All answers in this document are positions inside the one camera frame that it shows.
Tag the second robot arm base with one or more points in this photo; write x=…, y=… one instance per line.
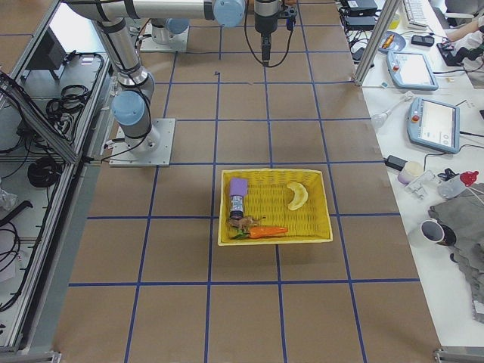
x=164, y=29

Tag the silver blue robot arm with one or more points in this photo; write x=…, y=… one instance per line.
x=131, y=107

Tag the purple capped bottle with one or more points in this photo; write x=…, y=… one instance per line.
x=238, y=188

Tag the yellow woven basket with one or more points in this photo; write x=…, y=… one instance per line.
x=269, y=197

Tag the brown toy animal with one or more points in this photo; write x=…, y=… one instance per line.
x=245, y=223

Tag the orange toy carrot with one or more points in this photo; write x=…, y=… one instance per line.
x=261, y=232

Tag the yellow toy banana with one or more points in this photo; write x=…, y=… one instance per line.
x=300, y=195

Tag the black power adapter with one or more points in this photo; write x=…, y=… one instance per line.
x=395, y=163

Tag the clear plastic packaging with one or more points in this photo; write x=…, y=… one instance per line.
x=418, y=187

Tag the white black mug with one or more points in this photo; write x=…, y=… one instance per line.
x=438, y=233

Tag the far teach pendant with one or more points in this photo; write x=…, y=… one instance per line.
x=411, y=71

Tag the teach pendant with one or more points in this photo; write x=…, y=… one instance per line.
x=411, y=71
x=434, y=124

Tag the near teach pendant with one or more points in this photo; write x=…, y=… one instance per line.
x=434, y=124

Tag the grey folded cloth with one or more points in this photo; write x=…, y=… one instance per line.
x=463, y=215

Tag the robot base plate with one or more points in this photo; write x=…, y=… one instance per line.
x=155, y=150

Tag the aluminium frame post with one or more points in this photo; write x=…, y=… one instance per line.
x=388, y=11

